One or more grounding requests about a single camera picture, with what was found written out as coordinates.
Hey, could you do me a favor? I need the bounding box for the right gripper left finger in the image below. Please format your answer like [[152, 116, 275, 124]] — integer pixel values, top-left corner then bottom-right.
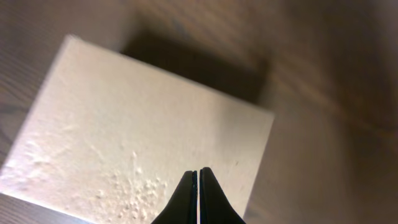
[[152, 171, 198, 224]]

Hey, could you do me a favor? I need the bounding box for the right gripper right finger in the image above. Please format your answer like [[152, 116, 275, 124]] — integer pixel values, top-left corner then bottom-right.
[[199, 167, 246, 224]]

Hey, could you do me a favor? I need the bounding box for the cardboard box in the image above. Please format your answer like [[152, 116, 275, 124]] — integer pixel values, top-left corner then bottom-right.
[[1, 35, 274, 223]]

